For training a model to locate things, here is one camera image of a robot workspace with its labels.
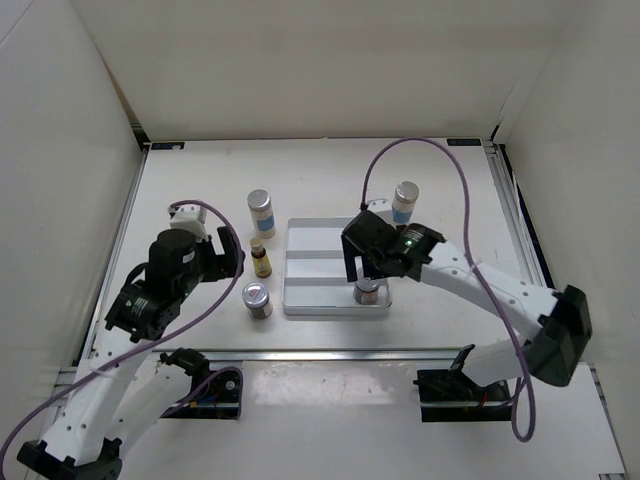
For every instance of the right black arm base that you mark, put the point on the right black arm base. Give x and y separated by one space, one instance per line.
449 396

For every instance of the left blue-label salt shaker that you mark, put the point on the left blue-label salt shaker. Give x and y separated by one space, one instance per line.
260 206

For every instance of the blue-label salt shaker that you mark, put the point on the blue-label salt shaker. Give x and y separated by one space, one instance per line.
405 197
260 206

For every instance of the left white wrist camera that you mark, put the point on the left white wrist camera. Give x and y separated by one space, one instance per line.
189 217

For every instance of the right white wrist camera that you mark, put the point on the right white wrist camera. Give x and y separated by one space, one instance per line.
376 210

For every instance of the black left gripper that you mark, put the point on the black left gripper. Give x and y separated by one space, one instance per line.
224 266

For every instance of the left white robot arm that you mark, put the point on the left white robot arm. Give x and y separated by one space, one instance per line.
98 425

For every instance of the white-lid spice jar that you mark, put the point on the white-lid spice jar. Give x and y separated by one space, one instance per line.
256 298
366 291

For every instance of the left yellow-label sauce bottle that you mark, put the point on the left yellow-label sauce bottle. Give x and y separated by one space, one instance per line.
260 260

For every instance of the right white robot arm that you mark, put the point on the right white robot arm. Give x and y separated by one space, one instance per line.
552 328

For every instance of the right blue-label salt shaker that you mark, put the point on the right blue-label salt shaker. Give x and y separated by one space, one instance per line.
405 197

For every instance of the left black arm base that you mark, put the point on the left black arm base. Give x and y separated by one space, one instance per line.
215 393

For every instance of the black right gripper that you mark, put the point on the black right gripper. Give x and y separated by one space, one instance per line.
350 252

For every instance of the aluminium table edge rail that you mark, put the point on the aluminium table edge rail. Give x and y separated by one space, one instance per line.
300 354

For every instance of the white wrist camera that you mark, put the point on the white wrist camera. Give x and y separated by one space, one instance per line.
376 210
189 217

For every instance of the white divided tray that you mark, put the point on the white divided tray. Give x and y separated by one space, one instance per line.
315 282

